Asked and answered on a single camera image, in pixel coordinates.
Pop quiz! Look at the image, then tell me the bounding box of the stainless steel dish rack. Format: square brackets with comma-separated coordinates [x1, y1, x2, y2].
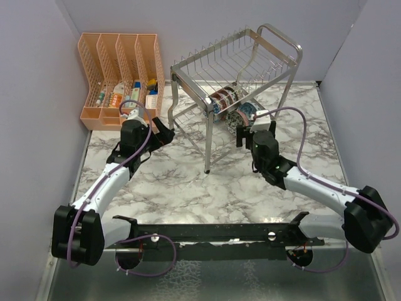
[167, 23, 303, 173]

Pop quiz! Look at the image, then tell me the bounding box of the purple cable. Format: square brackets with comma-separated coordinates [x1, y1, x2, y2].
[252, 107, 400, 272]
[67, 99, 177, 277]

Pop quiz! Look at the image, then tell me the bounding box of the blue floral bowl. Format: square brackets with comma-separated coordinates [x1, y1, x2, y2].
[238, 102, 262, 120]

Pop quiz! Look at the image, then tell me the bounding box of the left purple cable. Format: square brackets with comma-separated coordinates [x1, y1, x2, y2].
[67, 99, 177, 277]

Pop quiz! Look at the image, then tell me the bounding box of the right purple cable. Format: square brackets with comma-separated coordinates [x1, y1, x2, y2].
[252, 107, 400, 272]

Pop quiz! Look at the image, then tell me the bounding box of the white glue tube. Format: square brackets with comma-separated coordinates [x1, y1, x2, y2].
[95, 88, 106, 107]

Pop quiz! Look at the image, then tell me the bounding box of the green white box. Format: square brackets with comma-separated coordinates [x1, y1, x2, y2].
[130, 80, 141, 101]

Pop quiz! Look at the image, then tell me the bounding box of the orange plastic file organizer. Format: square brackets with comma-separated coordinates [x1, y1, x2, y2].
[78, 33, 165, 130]

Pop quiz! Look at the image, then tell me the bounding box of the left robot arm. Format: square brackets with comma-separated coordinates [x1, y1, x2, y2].
[51, 117, 175, 267]

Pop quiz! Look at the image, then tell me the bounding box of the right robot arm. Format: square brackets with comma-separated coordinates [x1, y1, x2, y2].
[236, 123, 395, 253]

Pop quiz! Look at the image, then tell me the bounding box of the pink dotted pattern bowl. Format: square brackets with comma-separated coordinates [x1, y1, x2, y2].
[219, 89, 234, 110]

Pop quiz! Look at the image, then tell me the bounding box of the blue triangle pattern bowl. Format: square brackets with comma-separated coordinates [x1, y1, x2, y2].
[212, 102, 221, 123]

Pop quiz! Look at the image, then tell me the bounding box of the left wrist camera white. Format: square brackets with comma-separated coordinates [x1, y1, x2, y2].
[120, 107, 145, 123]

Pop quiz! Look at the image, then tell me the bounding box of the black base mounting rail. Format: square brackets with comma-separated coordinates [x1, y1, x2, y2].
[62, 216, 326, 261]

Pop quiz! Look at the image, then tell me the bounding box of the red diamond pattern bowl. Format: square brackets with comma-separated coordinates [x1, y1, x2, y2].
[209, 92, 226, 105]

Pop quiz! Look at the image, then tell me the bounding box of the brown geometric pattern bowl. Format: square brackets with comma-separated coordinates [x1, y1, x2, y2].
[231, 86, 246, 103]

